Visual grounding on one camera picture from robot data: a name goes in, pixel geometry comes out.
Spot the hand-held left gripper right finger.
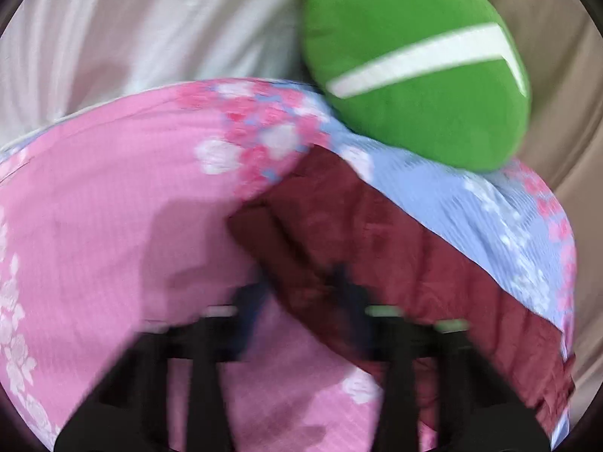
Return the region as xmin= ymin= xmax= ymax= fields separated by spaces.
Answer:
xmin=327 ymin=264 xmax=553 ymax=452

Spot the green pillow with white stripe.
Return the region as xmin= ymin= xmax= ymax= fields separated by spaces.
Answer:
xmin=301 ymin=0 xmax=532 ymax=173

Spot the beige curtain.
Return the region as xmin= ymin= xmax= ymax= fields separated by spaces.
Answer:
xmin=443 ymin=0 xmax=603 ymax=389

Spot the maroon padded jacket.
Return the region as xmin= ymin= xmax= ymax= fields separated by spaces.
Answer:
xmin=228 ymin=144 xmax=578 ymax=434

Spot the pink floral bed blanket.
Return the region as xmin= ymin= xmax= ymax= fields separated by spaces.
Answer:
xmin=0 ymin=78 xmax=578 ymax=452

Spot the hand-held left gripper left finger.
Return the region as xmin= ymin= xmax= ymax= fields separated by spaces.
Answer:
xmin=54 ymin=270 xmax=271 ymax=452

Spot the white curtain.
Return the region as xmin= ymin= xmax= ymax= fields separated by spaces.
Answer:
xmin=0 ymin=0 xmax=331 ymax=138

